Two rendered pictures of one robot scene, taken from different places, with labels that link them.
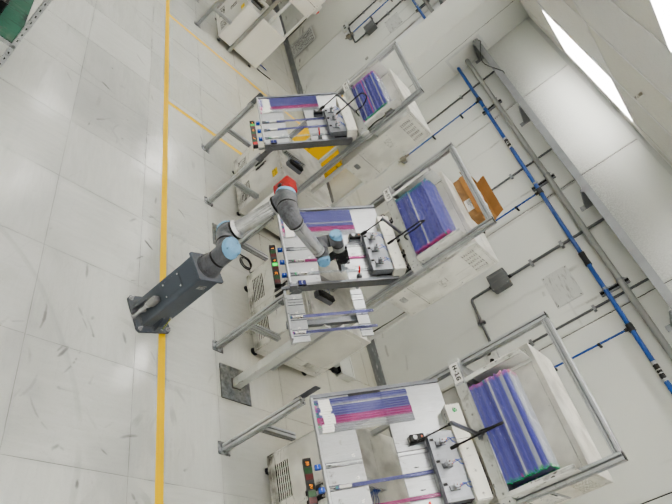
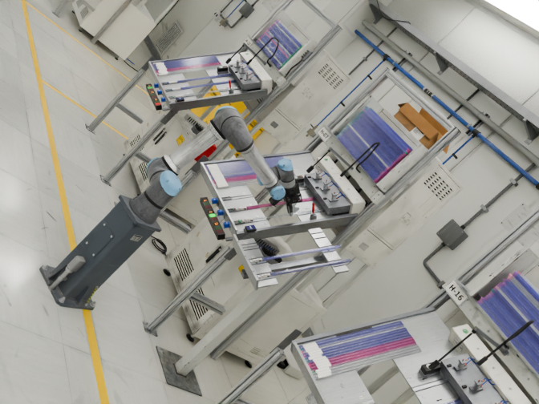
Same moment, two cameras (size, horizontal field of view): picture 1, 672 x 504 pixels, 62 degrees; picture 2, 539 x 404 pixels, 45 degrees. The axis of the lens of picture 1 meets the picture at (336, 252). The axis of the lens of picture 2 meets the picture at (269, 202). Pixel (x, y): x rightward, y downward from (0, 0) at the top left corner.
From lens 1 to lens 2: 0.80 m
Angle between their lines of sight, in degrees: 12
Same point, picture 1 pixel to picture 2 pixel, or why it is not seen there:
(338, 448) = (341, 392)
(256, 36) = (123, 23)
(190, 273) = (123, 220)
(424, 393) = (423, 323)
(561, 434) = not seen: outside the picture
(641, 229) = not seen: outside the picture
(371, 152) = (289, 106)
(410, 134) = (330, 81)
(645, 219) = not seen: outside the picture
